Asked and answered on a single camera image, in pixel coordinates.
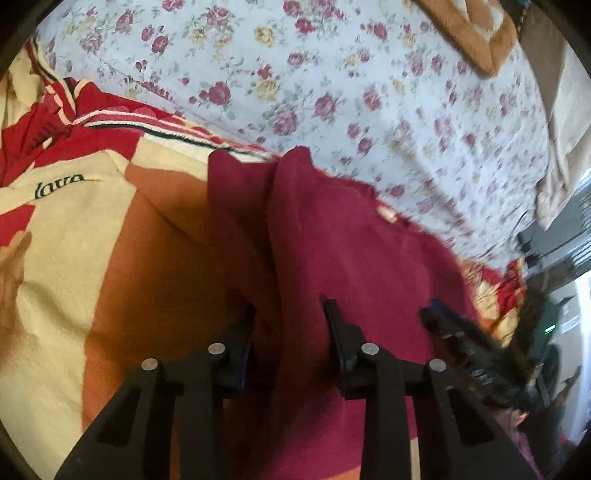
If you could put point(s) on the floral white quilt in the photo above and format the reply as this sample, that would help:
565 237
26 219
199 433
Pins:
323 92

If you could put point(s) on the red orange yellow bedsheet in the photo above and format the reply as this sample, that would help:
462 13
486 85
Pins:
69 277

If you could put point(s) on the maroon long-sleeve shirt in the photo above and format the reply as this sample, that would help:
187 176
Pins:
346 240

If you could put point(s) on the beige cloth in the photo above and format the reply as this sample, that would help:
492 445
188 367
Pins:
563 138

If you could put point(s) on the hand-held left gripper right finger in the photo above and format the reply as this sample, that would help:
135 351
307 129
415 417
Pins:
344 350

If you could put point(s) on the orange checkered cushion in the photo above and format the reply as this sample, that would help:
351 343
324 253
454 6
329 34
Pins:
485 41

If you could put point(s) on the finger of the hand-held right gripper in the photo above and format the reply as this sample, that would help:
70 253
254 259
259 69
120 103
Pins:
448 325

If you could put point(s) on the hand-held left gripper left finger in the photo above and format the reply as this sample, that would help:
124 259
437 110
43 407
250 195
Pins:
238 355

